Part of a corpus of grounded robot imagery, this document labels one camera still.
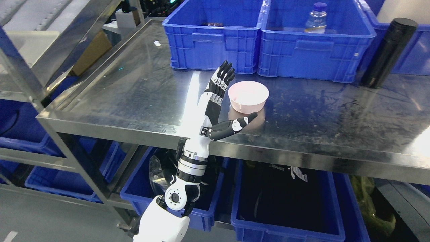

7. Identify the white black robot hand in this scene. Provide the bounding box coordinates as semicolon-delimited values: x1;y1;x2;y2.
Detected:
181;60;258;163

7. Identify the pink plastic bowl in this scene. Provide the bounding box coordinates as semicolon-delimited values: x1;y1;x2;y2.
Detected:
228;81;270;114

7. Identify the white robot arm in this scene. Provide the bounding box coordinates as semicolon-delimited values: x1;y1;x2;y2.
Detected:
133;138;210;242

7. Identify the blue crate back middle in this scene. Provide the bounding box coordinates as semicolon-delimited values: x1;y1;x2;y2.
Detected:
257;0;376;84

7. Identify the blue crate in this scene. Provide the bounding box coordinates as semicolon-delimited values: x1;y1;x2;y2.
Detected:
162;0;270;75
357;0;430;76
257;0;376;84

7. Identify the steel shelf rack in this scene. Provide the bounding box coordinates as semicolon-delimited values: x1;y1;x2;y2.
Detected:
1;0;140;171

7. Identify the black helmet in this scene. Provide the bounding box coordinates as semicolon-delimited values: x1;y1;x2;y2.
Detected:
149;148;225;201

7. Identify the steel work table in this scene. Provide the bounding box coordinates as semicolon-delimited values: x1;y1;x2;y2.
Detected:
36;18;430;232

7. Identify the blue crate back left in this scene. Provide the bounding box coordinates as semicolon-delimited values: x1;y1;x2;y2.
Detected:
162;0;270;75

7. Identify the blue bin with helmet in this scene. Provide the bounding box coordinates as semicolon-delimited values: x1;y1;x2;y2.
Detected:
120;146;229;232

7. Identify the blue bin with bag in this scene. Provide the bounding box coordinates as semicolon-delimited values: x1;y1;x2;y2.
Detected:
231;160;346;242

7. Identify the black bag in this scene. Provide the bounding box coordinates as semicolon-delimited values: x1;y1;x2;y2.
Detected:
238;161;325;232

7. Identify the clear water bottle blue cap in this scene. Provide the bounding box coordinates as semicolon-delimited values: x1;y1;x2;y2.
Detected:
304;2;328;34

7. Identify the beige bear tray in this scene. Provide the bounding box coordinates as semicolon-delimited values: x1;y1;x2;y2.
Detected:
5;30;60;68

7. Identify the black thermos bottle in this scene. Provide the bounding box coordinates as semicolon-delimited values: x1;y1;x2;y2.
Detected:
361;18;418;89

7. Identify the blue crate back right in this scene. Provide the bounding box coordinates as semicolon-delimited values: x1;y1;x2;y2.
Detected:
357;0;430;76

